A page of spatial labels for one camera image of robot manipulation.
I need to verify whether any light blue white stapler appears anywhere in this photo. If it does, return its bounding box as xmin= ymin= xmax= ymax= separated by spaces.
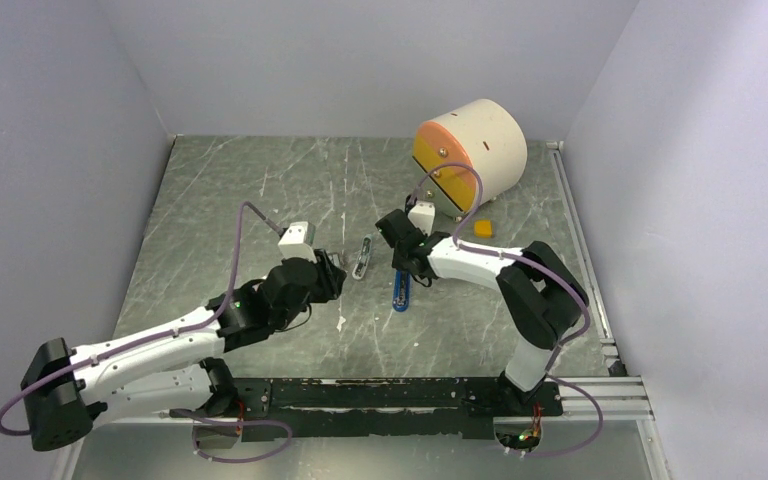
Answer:
xmin=351 ymin=235 xmax=372 ymax=280

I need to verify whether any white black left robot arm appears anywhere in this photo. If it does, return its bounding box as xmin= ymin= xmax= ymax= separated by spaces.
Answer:
xmin=20 ymin=249 xmax=347 ymax=452

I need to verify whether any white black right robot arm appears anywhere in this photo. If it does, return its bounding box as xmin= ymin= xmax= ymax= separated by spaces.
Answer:
xmin=376 ymin=209 xmax=589 ymax=414

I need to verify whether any yellow eraser block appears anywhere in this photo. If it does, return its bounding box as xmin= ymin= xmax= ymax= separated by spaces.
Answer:
xmin=473 ymin=219 xmax=494 ymax=238

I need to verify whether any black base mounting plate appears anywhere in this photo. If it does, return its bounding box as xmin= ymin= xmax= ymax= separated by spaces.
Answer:
xmin=169 ymin=376 xmax=565 ymax=444

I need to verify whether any cream round drawer cabinet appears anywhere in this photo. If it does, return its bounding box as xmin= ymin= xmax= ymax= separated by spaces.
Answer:
xmin=412 ymin=99 xmax=528 ymax=218

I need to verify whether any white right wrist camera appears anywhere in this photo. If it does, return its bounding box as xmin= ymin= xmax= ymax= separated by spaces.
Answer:
xmin=406 ymin=201 xmax=436 ymax=236

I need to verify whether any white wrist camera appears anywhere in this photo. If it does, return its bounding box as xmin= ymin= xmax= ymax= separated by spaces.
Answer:
xmin=406 ymin=201 xmax=436 ymax=236
xmin=278 ymin=221 xmax=316 ymax=263

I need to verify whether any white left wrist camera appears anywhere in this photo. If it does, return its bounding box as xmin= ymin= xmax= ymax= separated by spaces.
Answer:
xmin=278 ymin=221 xmax=316 ymax=263

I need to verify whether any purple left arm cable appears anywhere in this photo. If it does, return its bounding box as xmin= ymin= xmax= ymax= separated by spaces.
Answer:
xmin=0 ymin=201 xmax=295 ymax=464

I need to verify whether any aluminium frame rail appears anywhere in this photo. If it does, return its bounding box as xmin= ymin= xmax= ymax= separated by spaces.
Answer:
xmin=81 ymin=372 xmax=653 ymax=426

